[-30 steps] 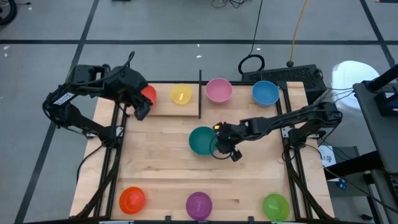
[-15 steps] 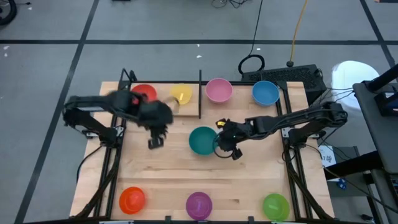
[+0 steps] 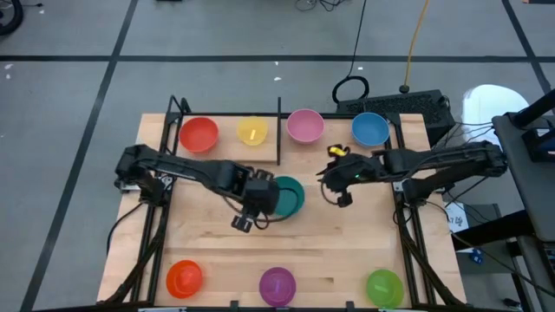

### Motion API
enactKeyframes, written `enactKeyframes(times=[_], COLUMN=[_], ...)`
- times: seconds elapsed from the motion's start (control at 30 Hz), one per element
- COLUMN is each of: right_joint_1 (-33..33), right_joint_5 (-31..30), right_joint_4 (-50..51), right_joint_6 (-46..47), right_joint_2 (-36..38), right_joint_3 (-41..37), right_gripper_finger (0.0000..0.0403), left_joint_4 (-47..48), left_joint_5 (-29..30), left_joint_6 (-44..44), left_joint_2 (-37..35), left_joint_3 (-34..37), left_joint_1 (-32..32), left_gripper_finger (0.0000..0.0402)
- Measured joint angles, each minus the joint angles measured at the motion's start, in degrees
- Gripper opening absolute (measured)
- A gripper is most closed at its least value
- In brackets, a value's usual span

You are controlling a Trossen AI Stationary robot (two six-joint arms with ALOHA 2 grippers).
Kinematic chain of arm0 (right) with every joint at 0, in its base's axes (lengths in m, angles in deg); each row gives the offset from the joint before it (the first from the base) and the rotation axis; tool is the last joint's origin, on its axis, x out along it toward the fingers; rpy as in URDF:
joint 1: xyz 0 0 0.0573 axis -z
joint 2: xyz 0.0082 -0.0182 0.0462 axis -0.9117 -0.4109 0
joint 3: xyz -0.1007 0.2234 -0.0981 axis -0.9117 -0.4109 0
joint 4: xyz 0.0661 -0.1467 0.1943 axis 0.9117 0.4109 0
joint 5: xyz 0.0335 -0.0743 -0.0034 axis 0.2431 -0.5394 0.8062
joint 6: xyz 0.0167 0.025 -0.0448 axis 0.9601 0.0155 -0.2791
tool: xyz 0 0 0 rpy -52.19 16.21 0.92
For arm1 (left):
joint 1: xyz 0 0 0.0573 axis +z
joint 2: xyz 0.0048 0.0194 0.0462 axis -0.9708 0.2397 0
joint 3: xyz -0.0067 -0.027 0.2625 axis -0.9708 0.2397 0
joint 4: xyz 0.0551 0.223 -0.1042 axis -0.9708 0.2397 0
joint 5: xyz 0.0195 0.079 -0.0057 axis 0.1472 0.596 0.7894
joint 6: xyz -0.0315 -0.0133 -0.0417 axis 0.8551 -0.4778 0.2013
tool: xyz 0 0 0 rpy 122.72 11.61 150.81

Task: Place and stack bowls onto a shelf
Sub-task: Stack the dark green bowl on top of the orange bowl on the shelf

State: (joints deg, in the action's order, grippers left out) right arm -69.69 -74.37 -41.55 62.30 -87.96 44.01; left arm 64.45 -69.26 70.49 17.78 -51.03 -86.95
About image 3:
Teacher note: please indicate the black metal table frame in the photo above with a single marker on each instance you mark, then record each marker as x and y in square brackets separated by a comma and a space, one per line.
[171, 116]

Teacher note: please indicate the black wheel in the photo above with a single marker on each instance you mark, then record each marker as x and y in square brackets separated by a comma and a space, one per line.
[11, 24]

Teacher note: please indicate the grey equipment cart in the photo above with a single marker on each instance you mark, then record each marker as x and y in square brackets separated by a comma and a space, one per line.
[533, 190]

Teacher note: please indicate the green plastic bowl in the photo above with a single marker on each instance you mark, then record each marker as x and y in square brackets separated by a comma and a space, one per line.
[384, 288]

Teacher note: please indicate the yellow tape tag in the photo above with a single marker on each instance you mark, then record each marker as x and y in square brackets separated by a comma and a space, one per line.
[337, 151]

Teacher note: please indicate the orange plastic bowl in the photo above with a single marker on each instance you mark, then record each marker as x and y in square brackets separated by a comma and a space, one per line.
[184, 279]

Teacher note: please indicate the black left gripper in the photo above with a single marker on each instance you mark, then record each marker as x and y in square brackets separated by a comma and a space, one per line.
[262, 197]

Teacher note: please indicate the black computer case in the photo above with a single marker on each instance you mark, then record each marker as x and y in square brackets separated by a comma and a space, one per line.
[403, 104]

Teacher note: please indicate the white paper sheet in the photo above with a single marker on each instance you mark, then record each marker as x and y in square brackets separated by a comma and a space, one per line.
[455, 219]

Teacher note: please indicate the blue plastic bowl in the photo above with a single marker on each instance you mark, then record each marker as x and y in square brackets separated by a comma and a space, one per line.
[370, 129]

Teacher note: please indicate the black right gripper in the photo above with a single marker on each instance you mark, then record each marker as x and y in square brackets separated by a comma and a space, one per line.
[349, 171]

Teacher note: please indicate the red plastic bowl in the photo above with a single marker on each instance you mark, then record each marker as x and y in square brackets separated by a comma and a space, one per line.
[199, 134]

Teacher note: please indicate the yellow plastic bowl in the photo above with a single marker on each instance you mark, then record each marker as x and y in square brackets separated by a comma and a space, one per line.
[252, 131]

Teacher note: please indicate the small blue object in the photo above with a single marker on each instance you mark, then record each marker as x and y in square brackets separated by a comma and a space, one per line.
[477, 256]

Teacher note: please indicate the pink plastic bowl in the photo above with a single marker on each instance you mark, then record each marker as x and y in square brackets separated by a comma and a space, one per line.
[305, 125]

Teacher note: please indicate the teal plastic bowl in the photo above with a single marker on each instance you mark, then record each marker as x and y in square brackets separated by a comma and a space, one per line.
[291, 197]

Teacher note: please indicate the black shelf divider post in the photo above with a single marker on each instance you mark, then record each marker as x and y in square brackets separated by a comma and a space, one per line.
[279, 130]

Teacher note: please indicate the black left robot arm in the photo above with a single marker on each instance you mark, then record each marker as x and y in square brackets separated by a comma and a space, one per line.
[191, 167]

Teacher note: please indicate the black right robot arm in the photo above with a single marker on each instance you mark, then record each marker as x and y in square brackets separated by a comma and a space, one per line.
[433, 160]

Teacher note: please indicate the purple plastic bowl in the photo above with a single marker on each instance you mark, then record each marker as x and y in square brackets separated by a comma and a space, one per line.
[277, 287]

